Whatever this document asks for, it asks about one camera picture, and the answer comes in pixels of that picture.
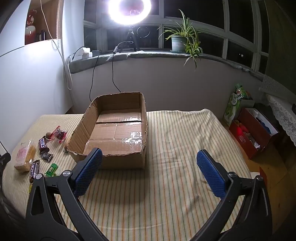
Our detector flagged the red clear candy packet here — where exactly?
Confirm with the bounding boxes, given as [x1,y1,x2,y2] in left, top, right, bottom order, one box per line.
[52,126,68,144]

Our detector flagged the ring light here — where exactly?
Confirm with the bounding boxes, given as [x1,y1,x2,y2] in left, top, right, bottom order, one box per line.
[107,0,154,25]

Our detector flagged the white wall cables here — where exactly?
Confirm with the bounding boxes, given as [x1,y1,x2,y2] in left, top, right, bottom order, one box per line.
[64,56,74,91]

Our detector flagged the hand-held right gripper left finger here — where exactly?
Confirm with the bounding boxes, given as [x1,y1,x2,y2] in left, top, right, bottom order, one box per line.
[25,148,109,241]

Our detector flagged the green candy packet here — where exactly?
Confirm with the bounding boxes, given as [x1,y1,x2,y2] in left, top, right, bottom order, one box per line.
[44,163,58,178]

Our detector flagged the white lace cloth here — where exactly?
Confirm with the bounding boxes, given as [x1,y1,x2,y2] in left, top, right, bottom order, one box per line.
[259,74,296,146]

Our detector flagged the black cable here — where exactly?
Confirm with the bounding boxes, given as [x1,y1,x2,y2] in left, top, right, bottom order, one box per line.
[89,54,100,102]
[112,52,123,93]

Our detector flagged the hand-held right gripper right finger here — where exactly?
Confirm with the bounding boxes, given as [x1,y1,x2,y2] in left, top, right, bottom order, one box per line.
[190,149,273,241]

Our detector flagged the red cardboard box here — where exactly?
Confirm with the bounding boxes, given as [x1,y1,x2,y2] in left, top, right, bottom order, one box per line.
[229,108,279,160]

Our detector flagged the grey window sill cover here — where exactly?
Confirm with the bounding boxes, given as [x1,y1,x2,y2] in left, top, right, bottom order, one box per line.
[68,50,266,80]

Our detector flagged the white power strip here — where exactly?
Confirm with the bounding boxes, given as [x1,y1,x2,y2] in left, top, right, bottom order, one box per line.
[77,47,93,58]

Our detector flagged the green snack bag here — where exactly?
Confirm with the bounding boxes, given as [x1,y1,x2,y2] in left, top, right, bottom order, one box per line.
[224,83,248,127]

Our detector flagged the dark chocolate bar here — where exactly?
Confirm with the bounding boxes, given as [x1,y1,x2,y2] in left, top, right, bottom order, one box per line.
[38,138,50,154]
[29,160,40,183]

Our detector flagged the black tripod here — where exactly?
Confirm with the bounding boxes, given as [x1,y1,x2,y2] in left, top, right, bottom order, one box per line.
[119,25,140,52]

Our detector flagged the sliced bread packet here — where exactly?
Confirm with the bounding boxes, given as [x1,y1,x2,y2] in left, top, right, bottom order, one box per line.
[14,141,37,173]

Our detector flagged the potted spider plant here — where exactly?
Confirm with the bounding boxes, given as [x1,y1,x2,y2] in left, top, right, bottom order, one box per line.
[158,9,204,69]

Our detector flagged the red figurine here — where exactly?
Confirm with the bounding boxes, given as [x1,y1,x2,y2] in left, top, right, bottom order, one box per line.
[25,10,37,44]

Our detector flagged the white hanging cord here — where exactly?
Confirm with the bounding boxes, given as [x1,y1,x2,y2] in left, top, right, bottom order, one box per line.
[40,0,64,59]

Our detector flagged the striped bed sheet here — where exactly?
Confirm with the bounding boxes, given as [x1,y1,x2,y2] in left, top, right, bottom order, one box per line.
[2,108,252,241]

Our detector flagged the dark curtain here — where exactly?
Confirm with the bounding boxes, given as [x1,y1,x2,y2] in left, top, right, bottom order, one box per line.
[264,0,296,81]

